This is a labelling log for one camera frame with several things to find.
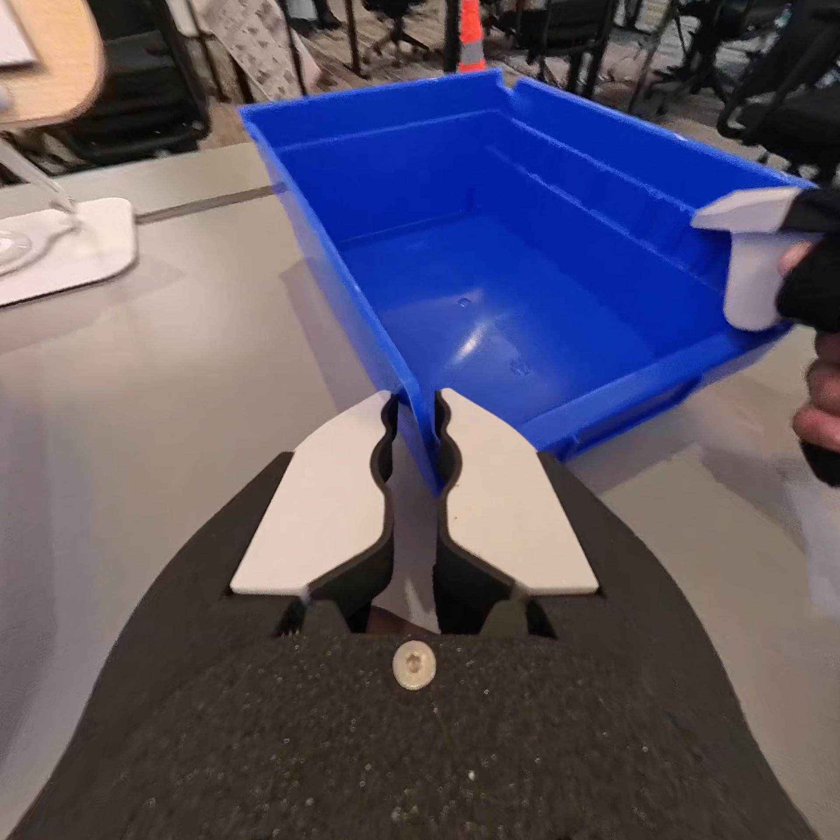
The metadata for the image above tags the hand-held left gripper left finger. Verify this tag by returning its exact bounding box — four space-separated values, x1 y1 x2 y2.
230 390 398 632

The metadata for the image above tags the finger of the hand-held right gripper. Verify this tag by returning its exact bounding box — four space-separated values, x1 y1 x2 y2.
722 231 812 333
690 187 806 235

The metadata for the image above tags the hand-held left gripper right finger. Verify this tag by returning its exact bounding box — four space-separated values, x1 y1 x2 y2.
433 387 600 634

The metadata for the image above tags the blue plastic bin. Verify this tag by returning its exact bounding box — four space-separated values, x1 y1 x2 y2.
239 68 816 494

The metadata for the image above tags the person's right hand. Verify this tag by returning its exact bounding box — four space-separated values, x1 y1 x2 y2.
779 243 840 455

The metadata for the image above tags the black office chair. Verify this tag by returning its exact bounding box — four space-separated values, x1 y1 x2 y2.
717 0 840 181

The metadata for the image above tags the orange traffic cone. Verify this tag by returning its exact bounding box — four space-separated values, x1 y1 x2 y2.
457 0 488 74

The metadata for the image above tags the printed paper sheet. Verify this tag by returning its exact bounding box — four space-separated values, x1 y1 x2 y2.
197 0 324 103

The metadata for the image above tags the printed instruction sheet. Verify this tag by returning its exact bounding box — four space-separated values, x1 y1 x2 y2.
0 0 39 68

